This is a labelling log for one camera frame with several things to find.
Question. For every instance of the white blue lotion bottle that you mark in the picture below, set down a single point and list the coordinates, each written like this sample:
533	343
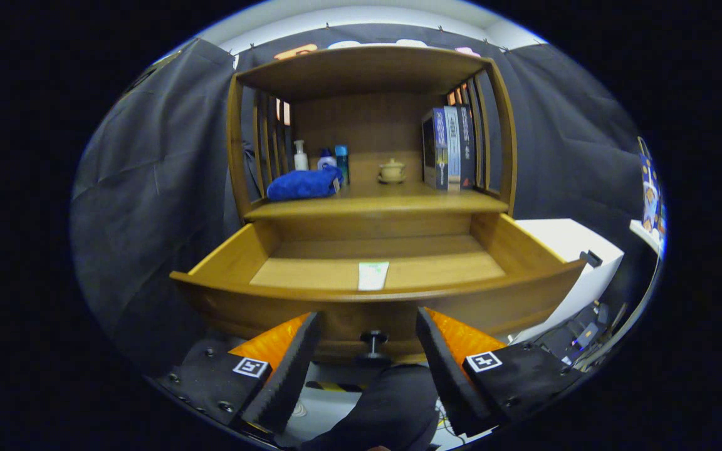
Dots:
326	161

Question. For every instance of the white spine book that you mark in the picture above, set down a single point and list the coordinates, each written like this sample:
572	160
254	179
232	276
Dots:
454	147

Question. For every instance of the white green tube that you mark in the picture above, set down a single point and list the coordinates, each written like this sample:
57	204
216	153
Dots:
373	275

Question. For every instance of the black backdrop cloth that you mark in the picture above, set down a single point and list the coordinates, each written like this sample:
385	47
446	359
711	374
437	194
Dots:
148	188

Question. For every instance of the teal bottle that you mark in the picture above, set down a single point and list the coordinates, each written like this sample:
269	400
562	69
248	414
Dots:
342	163

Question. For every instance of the blue towel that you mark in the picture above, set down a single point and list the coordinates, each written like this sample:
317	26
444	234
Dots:
301	185

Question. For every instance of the white side shelf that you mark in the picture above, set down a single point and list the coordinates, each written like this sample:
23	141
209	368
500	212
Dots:
644	235

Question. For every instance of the white pump bottle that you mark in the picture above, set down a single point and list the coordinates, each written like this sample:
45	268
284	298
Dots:
301	160

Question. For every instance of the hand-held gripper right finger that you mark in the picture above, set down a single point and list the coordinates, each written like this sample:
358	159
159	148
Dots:
452	379

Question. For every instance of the wooden cabinet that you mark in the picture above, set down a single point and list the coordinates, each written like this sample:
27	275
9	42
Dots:
367	72

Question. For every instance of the blue spine book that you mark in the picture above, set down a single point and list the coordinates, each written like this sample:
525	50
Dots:
436	147

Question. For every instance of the wooden countertop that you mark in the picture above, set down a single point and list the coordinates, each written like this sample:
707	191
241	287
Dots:
398	199

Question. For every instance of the beige saucer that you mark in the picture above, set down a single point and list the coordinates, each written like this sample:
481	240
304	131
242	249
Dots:
392	181

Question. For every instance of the beige lidded teacup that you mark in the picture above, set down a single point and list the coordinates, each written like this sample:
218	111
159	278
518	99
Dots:
392	169

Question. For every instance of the white box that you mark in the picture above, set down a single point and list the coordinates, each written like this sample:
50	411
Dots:
574	241

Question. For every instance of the yellow black floor tape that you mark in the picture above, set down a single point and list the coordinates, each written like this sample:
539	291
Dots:
333	386

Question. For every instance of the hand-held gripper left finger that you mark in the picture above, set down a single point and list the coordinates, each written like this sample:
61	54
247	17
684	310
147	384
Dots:
286	376

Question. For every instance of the blue dotted gift bag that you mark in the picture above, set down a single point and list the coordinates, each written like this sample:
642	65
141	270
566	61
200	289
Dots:
650	191

